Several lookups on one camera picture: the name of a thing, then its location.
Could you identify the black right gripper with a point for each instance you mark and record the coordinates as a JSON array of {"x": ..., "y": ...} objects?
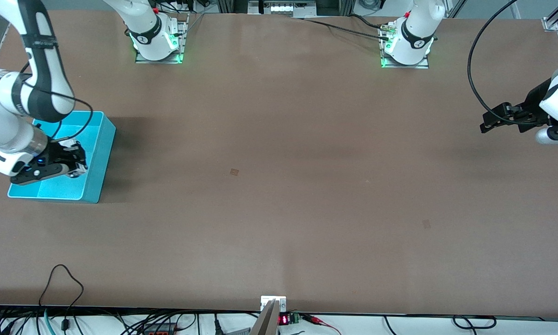
[{"x": 59, "y": 150}]

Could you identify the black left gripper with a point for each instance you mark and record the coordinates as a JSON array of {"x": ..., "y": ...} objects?
[{"x": 533, "y": 105}]

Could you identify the white jeep toy black roof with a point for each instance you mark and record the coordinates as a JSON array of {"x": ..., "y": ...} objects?
[{"x": 68, "y": 149}]

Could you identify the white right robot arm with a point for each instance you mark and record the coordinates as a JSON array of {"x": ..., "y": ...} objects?
[{"x": 146, "y": 28}]

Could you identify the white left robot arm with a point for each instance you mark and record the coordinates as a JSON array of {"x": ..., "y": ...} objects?
[{"x": 416, "y": 28}]

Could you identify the cyan plastic storage bin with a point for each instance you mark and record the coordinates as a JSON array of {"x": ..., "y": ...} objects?
[{"x": 97, "y": 153}]

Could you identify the white mounting plate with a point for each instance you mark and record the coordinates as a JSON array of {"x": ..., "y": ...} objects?
[{"x": 267, "y": 301}]

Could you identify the red digit display module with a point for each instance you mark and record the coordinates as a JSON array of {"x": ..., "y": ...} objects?
[{"x": 284, "y": 319}]

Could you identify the aluminium corner bracket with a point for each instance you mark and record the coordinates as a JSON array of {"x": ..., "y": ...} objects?
[{"x": 550, "y": 24}]

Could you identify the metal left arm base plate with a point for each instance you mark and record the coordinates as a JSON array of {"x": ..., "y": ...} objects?
[{"x": 423, "y": 66}]

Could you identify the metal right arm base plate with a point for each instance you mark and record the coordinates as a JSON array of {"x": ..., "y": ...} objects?
[{"x": 184, "y": 46}]

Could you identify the aluminium frame with white device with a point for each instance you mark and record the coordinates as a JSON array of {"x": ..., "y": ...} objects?
[{"x": 283, "y": 8}]

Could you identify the grey camera mount beam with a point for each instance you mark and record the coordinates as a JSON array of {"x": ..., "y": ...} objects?
[{"x": 265, "y": 323}]

